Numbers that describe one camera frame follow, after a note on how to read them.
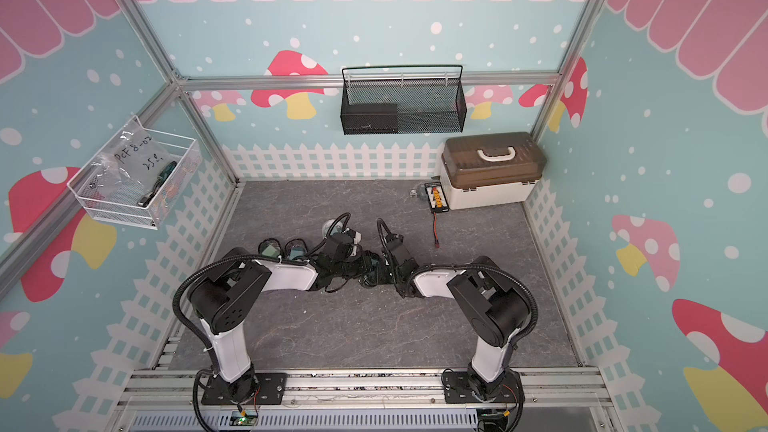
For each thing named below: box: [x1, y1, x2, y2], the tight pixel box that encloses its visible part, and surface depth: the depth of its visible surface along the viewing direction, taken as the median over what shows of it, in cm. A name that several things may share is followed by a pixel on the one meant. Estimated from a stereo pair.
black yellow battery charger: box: [424, 182, 450, 213], surface depth 115 cm
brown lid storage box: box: [441, 132, 547, 210], surface depth 102 cm
